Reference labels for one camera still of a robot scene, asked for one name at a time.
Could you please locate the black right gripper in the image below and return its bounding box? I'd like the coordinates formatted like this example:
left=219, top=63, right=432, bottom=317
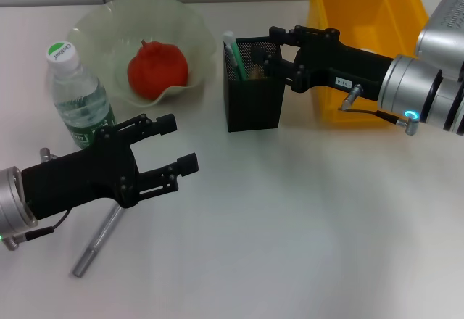
left=251, top=25, right=395, bottom=103

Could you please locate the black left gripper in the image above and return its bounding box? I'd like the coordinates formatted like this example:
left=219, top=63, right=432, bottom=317
left=21, top=114, right=199, bottom=223

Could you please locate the green utility knife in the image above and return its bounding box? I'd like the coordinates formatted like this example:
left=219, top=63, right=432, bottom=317
left=223, top=30, right=249, bottom=83

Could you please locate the orange knitted fruit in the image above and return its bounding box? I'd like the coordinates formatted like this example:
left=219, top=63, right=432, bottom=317
left=126, top=38, right=190, bottom=101

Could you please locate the clear green-label water bottle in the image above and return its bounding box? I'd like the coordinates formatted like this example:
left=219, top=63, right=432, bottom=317
left=45, top=41, right=117, bottom=150

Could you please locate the grey metal pen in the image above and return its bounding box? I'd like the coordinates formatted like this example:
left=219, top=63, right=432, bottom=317
left=71, top=202, right=124, bottom=278

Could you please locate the black mesh pen holder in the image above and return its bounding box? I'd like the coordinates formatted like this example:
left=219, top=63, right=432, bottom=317
left=223, top=35, right=288, bottom=133

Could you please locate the pale green glass fruit plate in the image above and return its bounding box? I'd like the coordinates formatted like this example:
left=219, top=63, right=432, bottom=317
left=65, top=0, right=215, bottom=109

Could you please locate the yellow plastic bin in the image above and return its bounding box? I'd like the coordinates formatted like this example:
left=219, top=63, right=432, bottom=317
left=306, top=0, right=431, bottom=130

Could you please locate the right gripper cable with plug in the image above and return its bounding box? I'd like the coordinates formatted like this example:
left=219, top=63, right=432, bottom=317
left=337, top=83, right=409, bottom=122

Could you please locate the gripper cable with plug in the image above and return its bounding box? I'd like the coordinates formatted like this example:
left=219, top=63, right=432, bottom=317
left=14, top=147, right=72, bottom=242
left=337, top=83, right=409, bottom=122

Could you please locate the left gripper cable with plug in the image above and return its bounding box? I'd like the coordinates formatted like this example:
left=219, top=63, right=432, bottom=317
left=14, top=147, right=72, bottom=242

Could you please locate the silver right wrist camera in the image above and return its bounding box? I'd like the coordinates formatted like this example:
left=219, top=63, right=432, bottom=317
left=415, top=0, right=464, bottom=59

